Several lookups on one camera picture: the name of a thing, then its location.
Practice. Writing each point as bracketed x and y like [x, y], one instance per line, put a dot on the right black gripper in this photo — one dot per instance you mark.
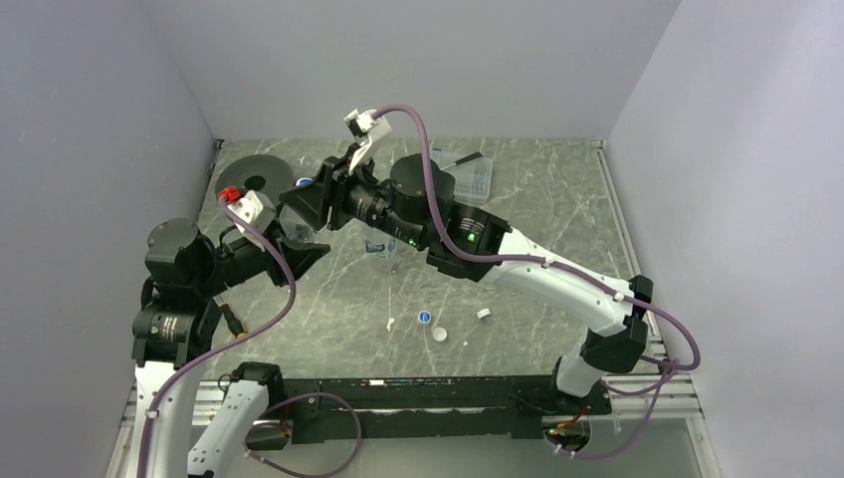
[331, 188]

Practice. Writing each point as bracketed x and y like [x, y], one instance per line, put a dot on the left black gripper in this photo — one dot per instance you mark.
[299, 260]

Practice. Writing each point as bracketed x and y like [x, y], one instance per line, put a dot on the labelled water bottle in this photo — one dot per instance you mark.
[380, 250]

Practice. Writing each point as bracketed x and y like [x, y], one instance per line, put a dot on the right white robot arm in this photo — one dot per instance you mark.
[416, 205]

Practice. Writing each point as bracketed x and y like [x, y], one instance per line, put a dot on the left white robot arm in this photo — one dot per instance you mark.
[172, 339]

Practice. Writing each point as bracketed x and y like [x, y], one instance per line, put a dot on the black spool disc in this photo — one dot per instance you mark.
[264, 173]

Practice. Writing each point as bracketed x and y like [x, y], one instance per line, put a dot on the yellow tipped screwdriver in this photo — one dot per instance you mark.
[234, 325]

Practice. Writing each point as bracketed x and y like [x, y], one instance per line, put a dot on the loose white cap near front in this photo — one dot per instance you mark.
[439, 335]

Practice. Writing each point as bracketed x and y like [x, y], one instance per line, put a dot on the clear plastic tray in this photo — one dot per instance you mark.
[472, 180]

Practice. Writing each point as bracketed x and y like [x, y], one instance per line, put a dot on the small hammer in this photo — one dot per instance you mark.
[463, 160]

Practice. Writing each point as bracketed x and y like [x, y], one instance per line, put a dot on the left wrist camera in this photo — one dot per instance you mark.
[252, 207]

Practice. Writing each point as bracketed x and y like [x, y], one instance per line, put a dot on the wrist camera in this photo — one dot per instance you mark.
[368, 131]
[252, 207]

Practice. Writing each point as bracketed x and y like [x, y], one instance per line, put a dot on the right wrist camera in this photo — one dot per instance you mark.
[368, 131]

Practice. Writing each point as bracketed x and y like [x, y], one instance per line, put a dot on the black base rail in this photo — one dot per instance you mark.
[519, 406]

